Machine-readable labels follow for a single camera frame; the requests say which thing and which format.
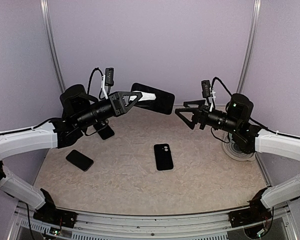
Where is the black phone case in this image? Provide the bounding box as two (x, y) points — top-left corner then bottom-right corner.
(153, 143), (174, 171)
(93, 124), (115, 140)

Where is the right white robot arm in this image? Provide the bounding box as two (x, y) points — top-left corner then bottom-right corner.
(175, 93), (300, 222)

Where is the left aluminium frame post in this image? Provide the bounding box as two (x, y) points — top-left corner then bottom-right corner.
(40, 0), (66, 93)

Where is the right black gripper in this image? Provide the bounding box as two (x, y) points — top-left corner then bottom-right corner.
(175, 99), (241, 134)

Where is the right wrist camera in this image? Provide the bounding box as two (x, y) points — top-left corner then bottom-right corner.
(201, 80), (215, 112)

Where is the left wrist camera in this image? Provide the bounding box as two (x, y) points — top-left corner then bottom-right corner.
(98, 67), (114, 100)

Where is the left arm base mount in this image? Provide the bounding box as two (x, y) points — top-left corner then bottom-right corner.
(33, 208), (77, 229)

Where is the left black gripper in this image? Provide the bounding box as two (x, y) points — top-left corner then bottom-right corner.
(76, 90), (143, 129)

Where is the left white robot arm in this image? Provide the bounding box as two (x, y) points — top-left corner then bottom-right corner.
(0, 84), (157, 223)

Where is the black smartphone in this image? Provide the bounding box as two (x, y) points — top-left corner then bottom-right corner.
(130, 83), (175, 115)
(65, 149), (94, 172)

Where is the aluminium frame post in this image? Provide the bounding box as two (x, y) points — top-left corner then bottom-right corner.
(236, 0), (262, 94)
(40, 0), (66, 93)

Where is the front aluminium rail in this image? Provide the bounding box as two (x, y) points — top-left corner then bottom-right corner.
(8, 198), (300, 240)

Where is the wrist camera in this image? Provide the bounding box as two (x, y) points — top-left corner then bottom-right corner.
(98, 67), (114, 100)
(201, 80), (215, 112)

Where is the right aluminium frame post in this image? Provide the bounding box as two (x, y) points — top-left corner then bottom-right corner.
(236, 0), (262, 94)

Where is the white round plate stack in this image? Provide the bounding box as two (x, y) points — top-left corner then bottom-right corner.
(222, 133), (256, 162)

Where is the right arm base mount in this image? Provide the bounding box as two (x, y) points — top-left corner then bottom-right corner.
(228, 207), (272, 228)

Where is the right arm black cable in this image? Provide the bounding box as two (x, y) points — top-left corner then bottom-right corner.
(211, 76), (300, 140)

